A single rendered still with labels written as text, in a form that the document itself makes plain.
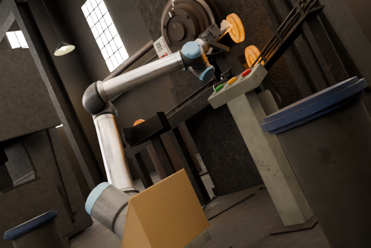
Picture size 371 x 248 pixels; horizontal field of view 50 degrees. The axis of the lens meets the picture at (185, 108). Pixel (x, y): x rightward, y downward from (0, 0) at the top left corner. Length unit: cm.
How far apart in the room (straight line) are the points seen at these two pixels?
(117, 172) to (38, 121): 298
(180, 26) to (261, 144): 121
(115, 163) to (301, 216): 87
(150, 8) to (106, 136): 134
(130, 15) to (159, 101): 273
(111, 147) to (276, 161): 82
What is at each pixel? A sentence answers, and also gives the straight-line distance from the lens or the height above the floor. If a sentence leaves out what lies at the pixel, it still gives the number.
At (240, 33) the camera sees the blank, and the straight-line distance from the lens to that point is 214.
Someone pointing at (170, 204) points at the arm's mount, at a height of 28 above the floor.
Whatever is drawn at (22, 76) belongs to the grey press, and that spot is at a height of 193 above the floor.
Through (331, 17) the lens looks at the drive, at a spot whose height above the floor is 83.
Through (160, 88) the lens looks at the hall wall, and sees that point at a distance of 1186.
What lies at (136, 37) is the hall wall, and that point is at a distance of 1226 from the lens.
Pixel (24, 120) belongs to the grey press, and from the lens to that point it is 471.
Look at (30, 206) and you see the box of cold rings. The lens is 425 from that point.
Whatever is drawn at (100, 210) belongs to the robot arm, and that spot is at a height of 36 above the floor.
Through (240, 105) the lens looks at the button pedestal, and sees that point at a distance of 154.
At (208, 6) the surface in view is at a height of 115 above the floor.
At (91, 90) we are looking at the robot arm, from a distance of 199.
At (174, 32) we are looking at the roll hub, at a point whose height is 112.
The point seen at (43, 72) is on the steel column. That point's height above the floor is 326.
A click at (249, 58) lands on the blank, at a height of 73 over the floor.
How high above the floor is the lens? 47
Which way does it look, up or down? 4 degrees up
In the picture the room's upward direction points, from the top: 25 degrees counter-clockwise
